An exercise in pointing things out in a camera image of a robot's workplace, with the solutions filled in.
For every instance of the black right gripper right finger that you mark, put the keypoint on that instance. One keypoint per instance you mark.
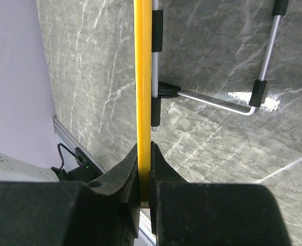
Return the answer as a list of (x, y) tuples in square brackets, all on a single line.
[(185, 213)]

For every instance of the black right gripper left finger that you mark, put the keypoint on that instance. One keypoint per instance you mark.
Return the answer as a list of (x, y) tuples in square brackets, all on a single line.
[(104, 211)]

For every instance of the yellow framed whiteboard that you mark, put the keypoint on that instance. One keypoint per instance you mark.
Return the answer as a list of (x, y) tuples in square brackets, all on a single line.
[(143, 63)]

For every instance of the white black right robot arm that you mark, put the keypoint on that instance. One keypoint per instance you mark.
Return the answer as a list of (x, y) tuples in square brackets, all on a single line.
[(17, 166)]

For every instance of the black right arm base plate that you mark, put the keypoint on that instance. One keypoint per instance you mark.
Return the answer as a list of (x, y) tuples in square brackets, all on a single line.
[(86, 171)]

